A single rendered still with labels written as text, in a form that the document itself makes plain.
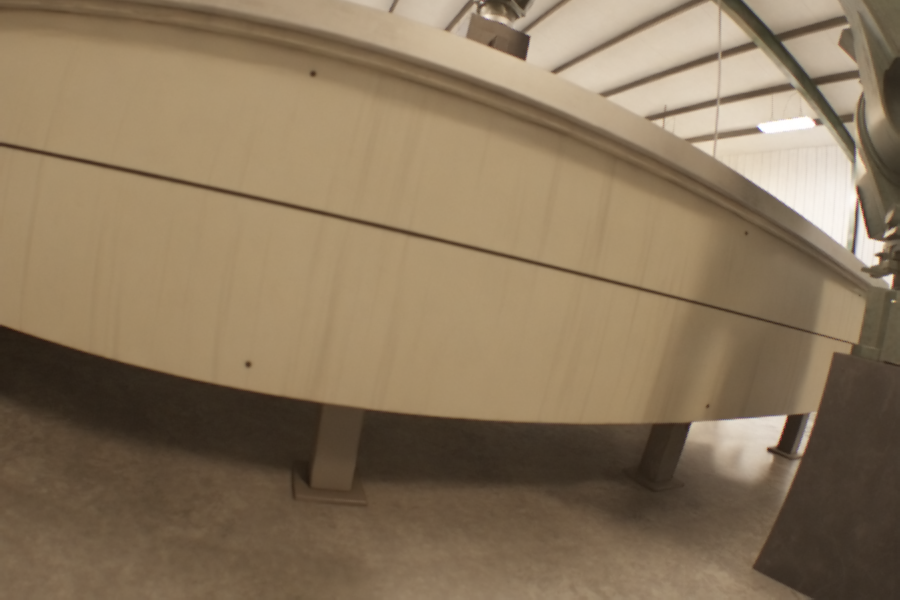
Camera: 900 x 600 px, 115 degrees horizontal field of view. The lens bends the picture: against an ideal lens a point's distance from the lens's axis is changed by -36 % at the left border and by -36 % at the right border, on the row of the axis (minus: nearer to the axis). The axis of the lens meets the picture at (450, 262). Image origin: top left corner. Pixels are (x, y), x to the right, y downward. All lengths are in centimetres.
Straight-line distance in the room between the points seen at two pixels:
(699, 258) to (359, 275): 70
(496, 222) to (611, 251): 24
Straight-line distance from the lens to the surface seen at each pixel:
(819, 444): 103
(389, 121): 66
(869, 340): 113
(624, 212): 84
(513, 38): 155
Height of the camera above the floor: 51
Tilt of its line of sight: 1 degrees down
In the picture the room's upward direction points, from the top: 13 degrees clockwise
